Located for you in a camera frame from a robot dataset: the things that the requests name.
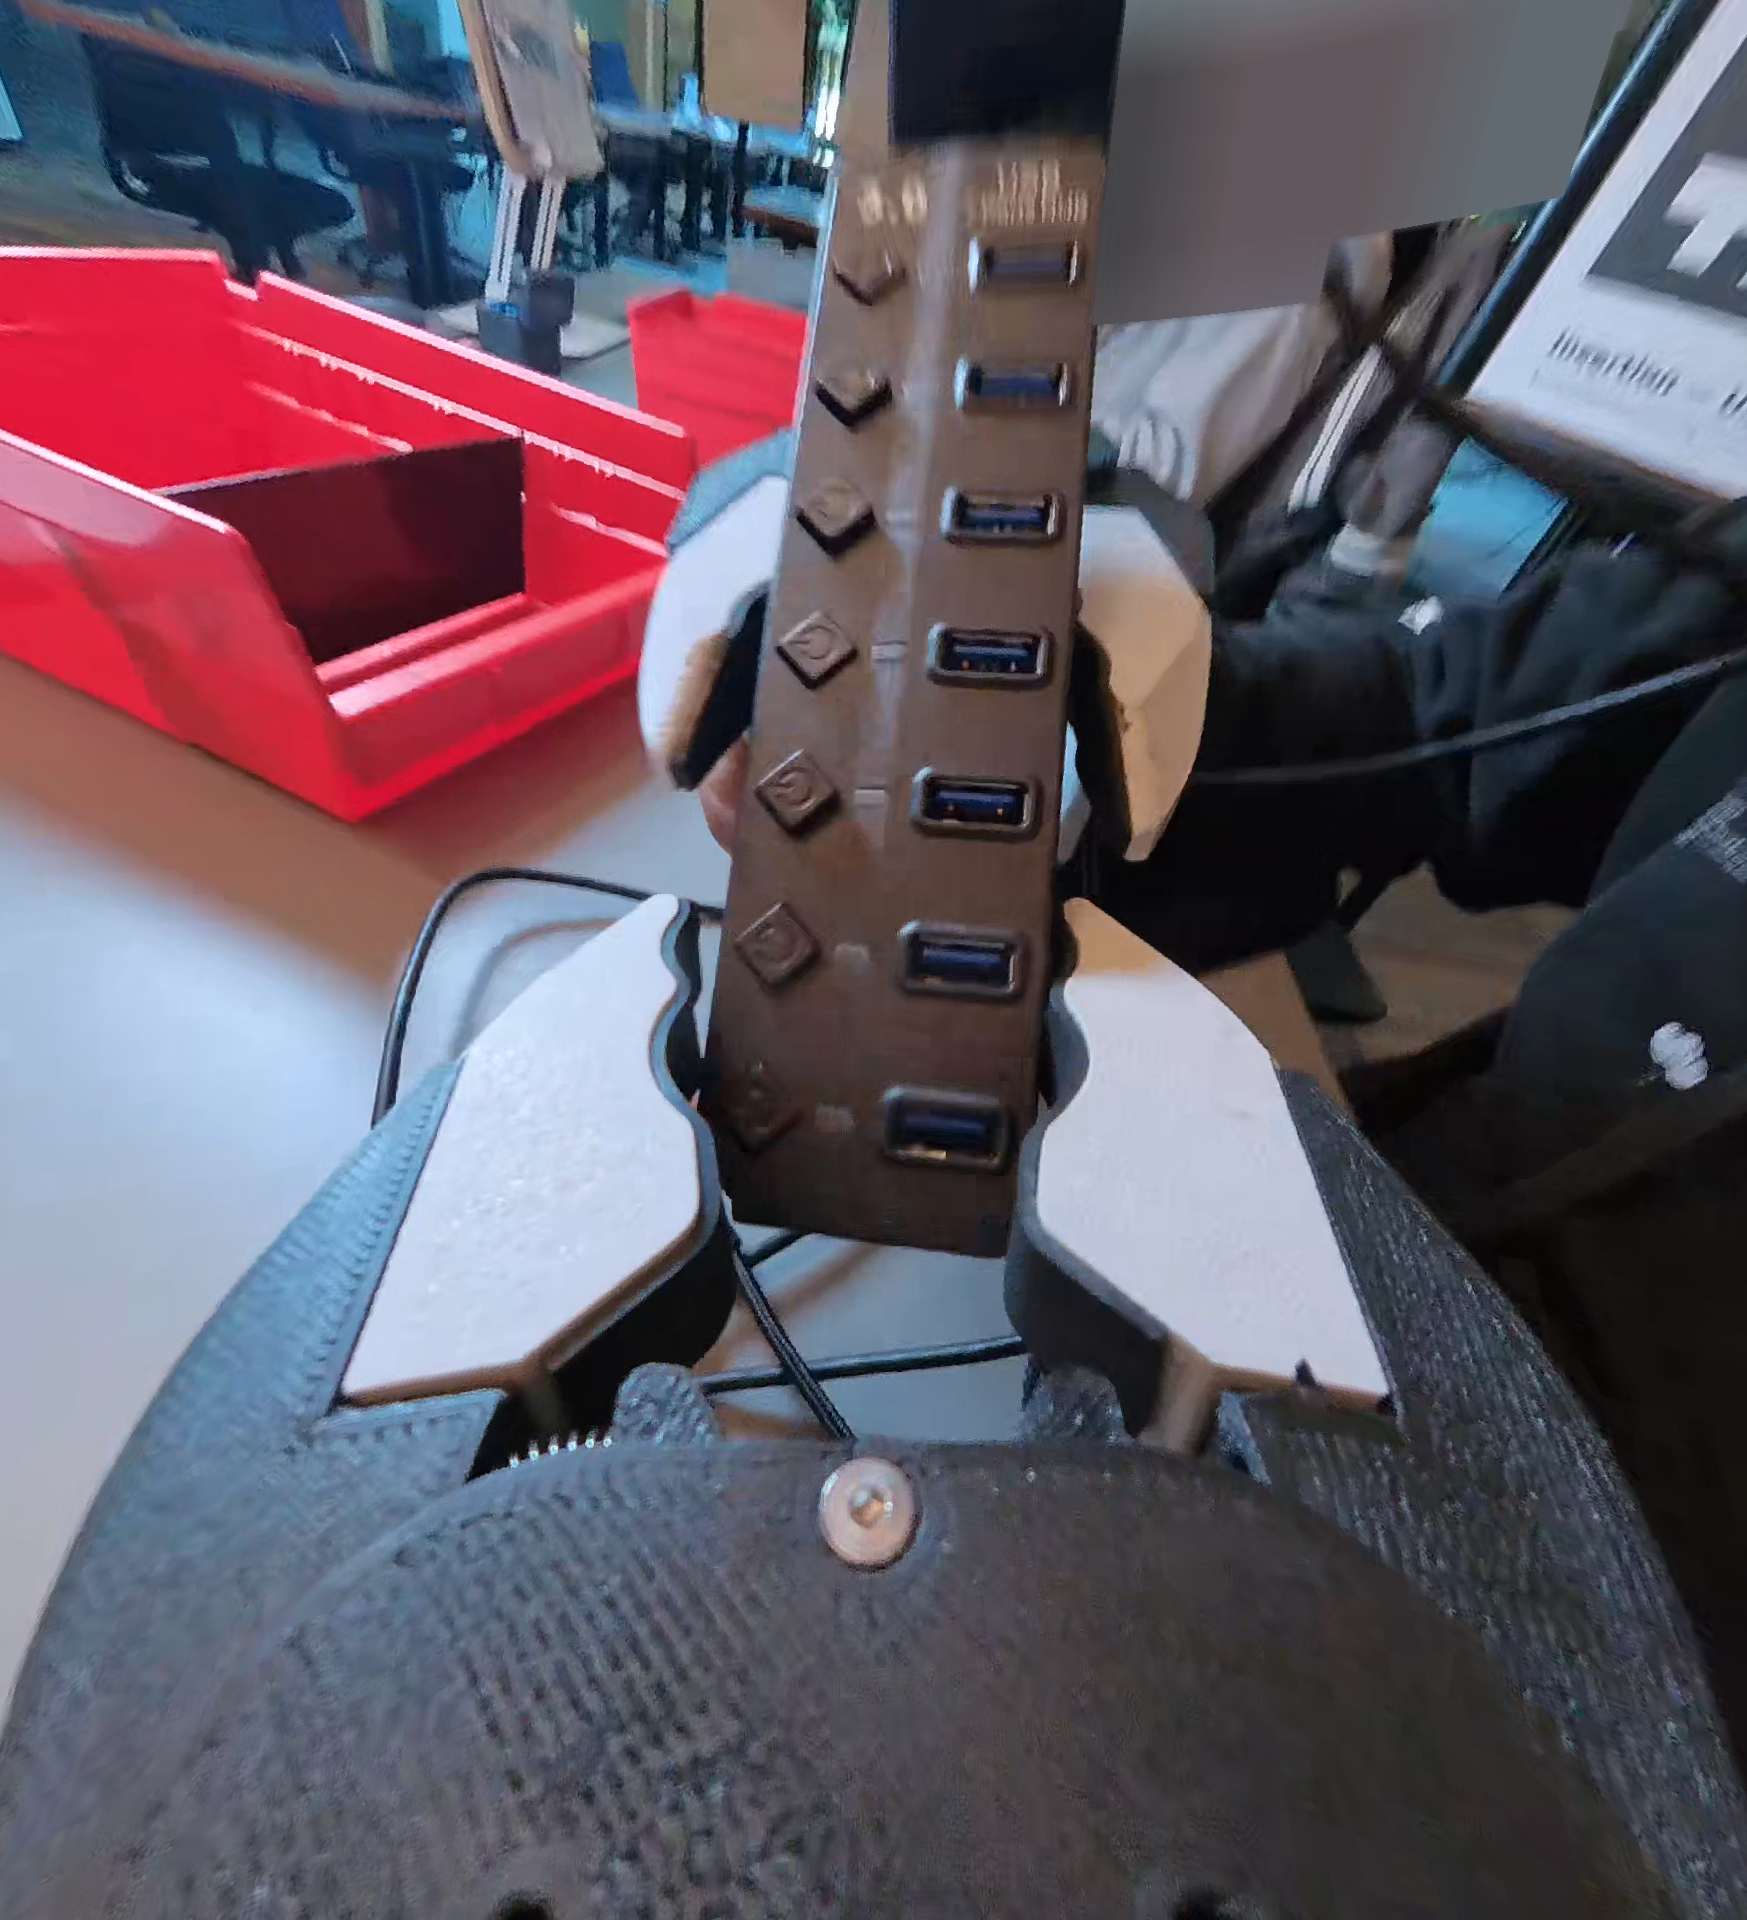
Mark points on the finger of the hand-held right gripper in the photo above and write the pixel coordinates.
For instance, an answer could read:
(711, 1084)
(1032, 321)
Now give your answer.
(692, 580)
(1164, 676)

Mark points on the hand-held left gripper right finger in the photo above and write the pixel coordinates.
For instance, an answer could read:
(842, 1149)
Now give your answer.
(1192, 1183)

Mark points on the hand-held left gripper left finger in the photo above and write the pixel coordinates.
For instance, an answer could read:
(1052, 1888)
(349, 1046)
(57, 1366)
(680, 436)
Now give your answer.
(540, 1168)

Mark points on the black multi-port usb hub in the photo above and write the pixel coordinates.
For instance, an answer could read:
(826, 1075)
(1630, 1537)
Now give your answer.
(903, 707)

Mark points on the person's right forearm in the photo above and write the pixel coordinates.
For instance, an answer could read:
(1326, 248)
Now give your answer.
(1563, 812)

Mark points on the small red plastic bin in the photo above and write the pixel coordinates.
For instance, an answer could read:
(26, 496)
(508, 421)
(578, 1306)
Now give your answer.
(710, 375)

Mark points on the black bin divider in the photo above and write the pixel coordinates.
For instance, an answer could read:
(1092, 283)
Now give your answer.
(366, 540)

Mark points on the brown board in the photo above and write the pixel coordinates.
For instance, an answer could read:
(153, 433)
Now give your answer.
(757, 63)

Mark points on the cardboard sign on stand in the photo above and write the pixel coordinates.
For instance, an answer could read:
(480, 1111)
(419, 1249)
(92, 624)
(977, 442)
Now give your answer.
(539, 88)

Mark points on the person's black jacket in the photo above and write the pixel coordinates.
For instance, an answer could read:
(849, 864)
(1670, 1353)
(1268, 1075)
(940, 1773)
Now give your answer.
(1746, 980)

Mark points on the black office chair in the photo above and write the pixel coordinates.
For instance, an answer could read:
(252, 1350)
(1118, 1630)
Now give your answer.
(213, 164)

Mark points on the large red plastic bin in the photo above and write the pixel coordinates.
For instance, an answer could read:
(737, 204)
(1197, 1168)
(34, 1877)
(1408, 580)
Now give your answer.
(96, 496)

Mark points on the wooden office desk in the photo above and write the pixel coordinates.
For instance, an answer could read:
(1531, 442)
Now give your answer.
(258, 76)

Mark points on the white sign in black frame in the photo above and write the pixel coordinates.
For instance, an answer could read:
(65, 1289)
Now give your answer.
(1638, 341)

